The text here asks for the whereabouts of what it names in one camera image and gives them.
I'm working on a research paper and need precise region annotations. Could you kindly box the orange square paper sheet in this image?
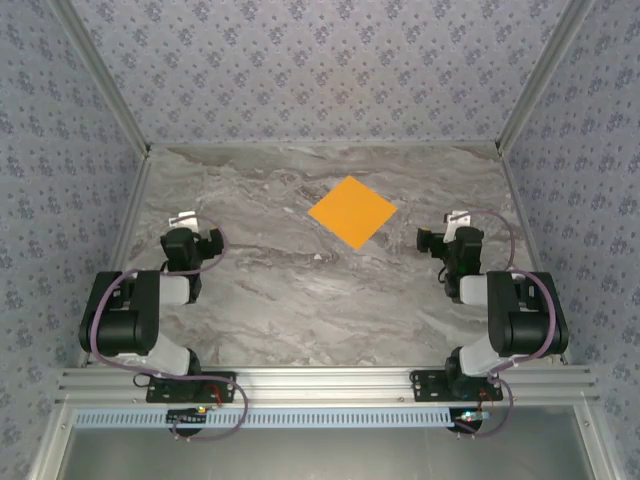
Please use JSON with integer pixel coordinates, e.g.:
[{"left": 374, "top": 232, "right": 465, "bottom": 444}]
[{"left": 306, "top": 175, "right": 399, "bottom": 251}]

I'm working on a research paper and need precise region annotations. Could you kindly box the small black controller board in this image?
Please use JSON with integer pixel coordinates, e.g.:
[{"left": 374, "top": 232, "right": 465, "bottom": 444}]
[
  {"left": 166, "top": 407, "right": 207, "bottom": 427},
  {"left": 452, "top": 407, "right": 492, "bottom": 432}
]

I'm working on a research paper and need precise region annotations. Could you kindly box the aluminium frame leg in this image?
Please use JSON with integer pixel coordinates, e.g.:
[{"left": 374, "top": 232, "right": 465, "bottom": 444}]
[
  {"left": 573, "top": 403, "right": 620, "bottom": 480},
  {"left": 27, "top": 403, "right": 77, "bottom": 480}
]

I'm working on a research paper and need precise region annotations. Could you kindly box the grey metal panel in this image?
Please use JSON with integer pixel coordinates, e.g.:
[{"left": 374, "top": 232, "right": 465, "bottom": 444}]
[{"left": 57, "top": 427, "right": 596, "bottom": 480}]

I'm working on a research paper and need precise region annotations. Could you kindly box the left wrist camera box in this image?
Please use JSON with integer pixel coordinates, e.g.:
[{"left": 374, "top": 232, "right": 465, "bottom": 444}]
[{"left": 168, "top": 211, "right": 200, "bottom": 233}]

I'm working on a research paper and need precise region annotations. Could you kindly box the aluminium mounting rail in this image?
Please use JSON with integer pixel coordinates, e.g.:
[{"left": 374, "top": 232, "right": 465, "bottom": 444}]
[{"left": 54, "top": 365, "right": 601, "bottom": 405}]

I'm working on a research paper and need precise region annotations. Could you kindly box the slotted grey cable duct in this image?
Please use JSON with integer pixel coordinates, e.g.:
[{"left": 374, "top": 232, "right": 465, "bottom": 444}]
[{"left": 73, "top": 407, "right": 462, "bottom": 429}]

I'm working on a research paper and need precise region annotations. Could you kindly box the aluminium table side rail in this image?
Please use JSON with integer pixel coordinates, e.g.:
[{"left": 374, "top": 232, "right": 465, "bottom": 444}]
[
  {"left": 494, "top": 142, "right": 575, "bottom": 366},
  {"left": 77, "top": 149, "right": 154, "bottom": 370}
]

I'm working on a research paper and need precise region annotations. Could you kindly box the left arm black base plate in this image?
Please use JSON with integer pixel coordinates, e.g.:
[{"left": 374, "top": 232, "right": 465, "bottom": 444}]
[{"left": 145, "top": 371, "right": 237, "bottom": 404}]

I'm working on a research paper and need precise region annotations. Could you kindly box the aluminium frame post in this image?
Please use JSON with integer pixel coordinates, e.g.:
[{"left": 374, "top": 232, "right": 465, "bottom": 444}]
[
  {"left": 49, "top": 0, "right": 153, "bottom": 159},
  {"left": 493, "top": 0, "right": 600, "bottom": 157}
]

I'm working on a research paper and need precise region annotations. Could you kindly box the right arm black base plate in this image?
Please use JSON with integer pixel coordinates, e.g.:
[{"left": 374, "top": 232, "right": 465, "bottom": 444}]
[{"left": 409, "top": 369, "right": 504, "bottom": 403}]

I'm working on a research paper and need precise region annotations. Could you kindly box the aluminium table end rail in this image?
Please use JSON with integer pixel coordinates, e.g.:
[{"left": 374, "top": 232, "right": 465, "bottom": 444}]
[{"left": 148, "top": 141, "right": 501, "bottom": 150}]

